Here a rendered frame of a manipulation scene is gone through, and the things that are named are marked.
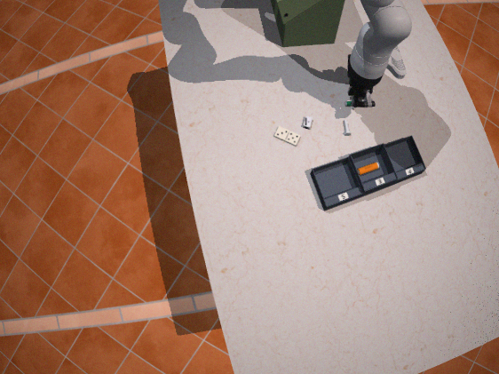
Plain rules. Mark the orange battery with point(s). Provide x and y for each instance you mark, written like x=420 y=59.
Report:
x=368 y=168

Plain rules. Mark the white domino tile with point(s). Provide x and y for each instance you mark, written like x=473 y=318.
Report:
x=287 y=136

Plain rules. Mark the dark grey rack of three labelled bins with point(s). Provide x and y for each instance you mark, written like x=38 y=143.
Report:
x=342 y=175

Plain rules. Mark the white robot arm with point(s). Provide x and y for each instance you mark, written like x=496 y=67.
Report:
x=371 y=53

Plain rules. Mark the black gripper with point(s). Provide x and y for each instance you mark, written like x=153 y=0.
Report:
x=361 y=92

